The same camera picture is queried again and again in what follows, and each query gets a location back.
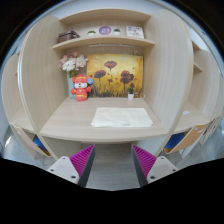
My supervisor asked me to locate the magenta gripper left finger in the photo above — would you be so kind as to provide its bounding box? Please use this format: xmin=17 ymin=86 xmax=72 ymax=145
xmin=47 ymin=145 xmax=95 ymax=187

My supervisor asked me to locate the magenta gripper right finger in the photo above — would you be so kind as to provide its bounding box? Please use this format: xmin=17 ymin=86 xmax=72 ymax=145
xmin=131 ymin=145 xmax=177 ymax=187

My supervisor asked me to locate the white folded towel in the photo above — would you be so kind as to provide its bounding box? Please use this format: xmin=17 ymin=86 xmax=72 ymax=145
xmin=91 ymin=107 xmax=153 ymax=128

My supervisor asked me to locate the wooden chair right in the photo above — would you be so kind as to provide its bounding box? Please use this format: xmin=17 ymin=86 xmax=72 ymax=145
xmin=164 ymin=124 xmax=208 ymax=154

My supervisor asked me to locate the wooden chair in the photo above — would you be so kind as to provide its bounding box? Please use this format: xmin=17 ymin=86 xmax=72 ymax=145
xmin=164 ymin=124 xmax=208 ymax=154
xmin=11 ymin=125 xmax=51 ymax=158

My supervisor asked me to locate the wooden chair left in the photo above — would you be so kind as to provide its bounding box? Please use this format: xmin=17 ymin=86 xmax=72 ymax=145
xmin=11 ymin=125 xmax=51 ymax=158

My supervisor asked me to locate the small white potted plant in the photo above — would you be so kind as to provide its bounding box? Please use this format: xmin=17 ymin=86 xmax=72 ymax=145
xmin=128 ymin=87 xmax=134 ymax=100

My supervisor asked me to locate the red plush toy figure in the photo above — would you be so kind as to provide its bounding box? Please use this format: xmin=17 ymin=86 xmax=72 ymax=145
xmin=70 ymin=74 xmax=93 ymax=101

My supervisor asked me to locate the wooden desk cubicle with shelves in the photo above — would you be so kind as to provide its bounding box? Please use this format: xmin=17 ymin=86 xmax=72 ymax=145
xmin=2 ymin=9 xmax=223 ymax=158

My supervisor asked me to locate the poppy flower painting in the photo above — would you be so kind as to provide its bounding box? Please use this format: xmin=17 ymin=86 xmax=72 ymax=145
xmin=87 ymin=54 xmax=143 ymax=97

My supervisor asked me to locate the pink white flower bouquet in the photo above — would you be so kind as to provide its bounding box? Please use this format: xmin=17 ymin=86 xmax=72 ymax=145
xmin=59 ymin=51 xmax=88 ymax=78

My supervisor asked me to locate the dark brown storage box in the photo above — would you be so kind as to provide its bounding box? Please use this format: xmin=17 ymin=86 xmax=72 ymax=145
xmin=58 ymin=30 xmax=80 ymax=43

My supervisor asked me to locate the small green plant left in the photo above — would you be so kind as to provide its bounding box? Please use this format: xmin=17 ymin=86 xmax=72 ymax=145
xmin=87 ymin=30 xmax=96 ymax=36

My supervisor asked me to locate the small green plant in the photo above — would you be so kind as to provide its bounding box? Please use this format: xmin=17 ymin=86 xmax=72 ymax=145
xmin=113 ymin=28 xmax=121 ymax=35
xmin=87 ymin=30 xmax=96 ymax=36

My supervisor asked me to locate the white printed card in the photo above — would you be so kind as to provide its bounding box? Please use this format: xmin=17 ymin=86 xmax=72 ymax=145
xmin=126 ymin=26 xmax=144 ymax=39

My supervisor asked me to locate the small green plant right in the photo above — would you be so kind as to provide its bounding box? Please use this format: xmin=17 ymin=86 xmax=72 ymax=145
xmin=113 ymin=28 xmax=121 ymax=35

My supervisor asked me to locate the purple round number sign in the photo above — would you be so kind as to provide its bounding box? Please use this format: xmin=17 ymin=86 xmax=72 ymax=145
xmin=99 ymin=26 xmax=112 ymax=35

